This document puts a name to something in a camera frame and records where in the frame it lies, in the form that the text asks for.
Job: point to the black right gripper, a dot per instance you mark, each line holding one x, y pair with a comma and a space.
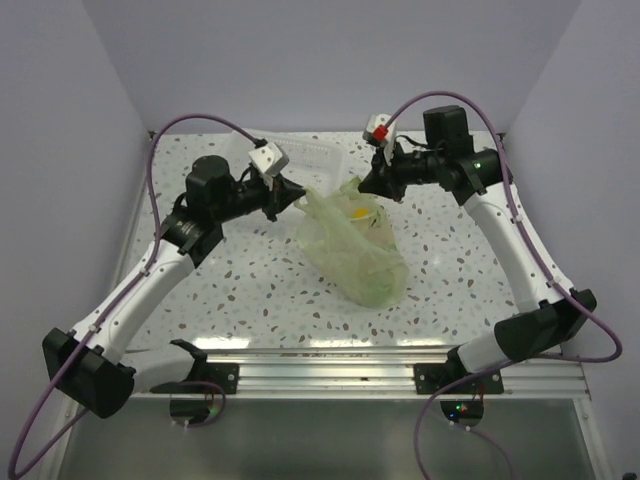
382, 179

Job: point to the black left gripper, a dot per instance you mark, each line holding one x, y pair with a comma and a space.
283, 193

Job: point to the light green avocado plastic bag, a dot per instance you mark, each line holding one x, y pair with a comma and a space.
359, 256

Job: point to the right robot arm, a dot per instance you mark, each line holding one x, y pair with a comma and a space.
550, 310

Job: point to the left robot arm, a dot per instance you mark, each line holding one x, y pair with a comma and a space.
85, 363

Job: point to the yellow fake pear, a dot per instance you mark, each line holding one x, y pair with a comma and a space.
359, 213

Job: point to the white plastic mesh basket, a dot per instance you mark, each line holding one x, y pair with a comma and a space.
312, 162

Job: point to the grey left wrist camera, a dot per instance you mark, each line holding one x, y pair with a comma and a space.
269, 160

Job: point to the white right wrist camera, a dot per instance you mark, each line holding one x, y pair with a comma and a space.
379, 134

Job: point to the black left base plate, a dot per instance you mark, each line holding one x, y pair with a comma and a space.
209, 378

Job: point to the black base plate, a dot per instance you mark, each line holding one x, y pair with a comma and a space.
430, 378
209, 378

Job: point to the aluminium rail frame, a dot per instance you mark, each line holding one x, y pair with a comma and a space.
256, 301

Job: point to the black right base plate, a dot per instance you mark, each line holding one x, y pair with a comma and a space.
430, 378

